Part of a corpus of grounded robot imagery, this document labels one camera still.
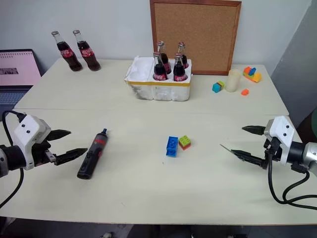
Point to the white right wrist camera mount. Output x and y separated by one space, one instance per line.
282 131

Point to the cream plastic cup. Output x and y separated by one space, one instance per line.
232 80

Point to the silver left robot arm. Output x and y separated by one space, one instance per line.
10 158

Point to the blue toy brick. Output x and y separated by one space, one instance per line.
172 146

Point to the multicolour toy brick assembly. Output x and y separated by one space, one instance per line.
252 74

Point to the open laptop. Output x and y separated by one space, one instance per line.
17 69

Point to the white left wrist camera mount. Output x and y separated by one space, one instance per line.
27 129

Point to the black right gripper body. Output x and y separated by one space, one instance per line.
273 150

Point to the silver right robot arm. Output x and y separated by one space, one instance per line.
309 153

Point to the teal orange green brick stack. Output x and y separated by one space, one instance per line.
218 87

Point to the white foam bottle box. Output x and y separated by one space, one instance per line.
158 90

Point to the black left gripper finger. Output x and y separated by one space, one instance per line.
71 155
59 134

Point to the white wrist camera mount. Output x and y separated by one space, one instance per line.
27 129
282 131

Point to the green orange toy brick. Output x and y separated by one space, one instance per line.
185 142

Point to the glass cola bottle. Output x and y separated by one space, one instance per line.
68 53
183 55
180 72
159 70
164 58
88 52

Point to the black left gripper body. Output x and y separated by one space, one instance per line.
40 152

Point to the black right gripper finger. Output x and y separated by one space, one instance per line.
250 157
255 130

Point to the small orange toy brick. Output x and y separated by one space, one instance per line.
245 92

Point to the thin black rod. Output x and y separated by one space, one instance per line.
225 147

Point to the wood framed cork board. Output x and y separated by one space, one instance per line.
195 34

